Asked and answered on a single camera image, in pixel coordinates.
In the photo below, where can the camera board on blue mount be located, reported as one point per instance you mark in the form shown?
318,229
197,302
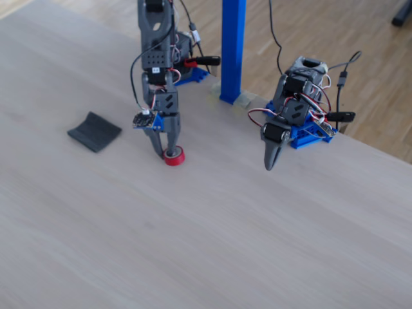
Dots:
145,120

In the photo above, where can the red tape roll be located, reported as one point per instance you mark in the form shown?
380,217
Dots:
175,160

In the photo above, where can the grey robot arm with camera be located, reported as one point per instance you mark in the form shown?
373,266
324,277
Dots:
154,35

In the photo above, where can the camera gripper body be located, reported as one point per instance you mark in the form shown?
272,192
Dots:
172,126

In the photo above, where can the black clamp with red trigger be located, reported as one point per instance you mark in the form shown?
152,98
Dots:
206,60

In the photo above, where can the blue vertical post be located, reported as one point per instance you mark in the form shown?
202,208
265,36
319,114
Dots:
232,48

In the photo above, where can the black chair base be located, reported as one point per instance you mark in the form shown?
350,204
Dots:
402,16

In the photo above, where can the plain gripper body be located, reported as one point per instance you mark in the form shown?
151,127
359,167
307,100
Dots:
273,131

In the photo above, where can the plain gripper finger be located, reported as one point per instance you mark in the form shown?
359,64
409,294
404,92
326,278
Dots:
280,153
270,157

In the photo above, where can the grey robot arm without camera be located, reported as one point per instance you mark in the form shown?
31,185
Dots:
299,111

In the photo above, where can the camera gripper finger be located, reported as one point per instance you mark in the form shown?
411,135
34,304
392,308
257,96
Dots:
157,143
173,143

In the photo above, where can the grey folded mat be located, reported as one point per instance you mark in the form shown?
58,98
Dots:
95,132

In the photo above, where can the clear adhesive tape piece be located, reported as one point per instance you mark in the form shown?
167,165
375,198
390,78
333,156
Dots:
243,101
216,90

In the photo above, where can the motor controller circuit board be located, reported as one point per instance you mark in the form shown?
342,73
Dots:
325,128

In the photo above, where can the blue base plate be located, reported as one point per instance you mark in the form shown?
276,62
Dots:
302,139
193,77

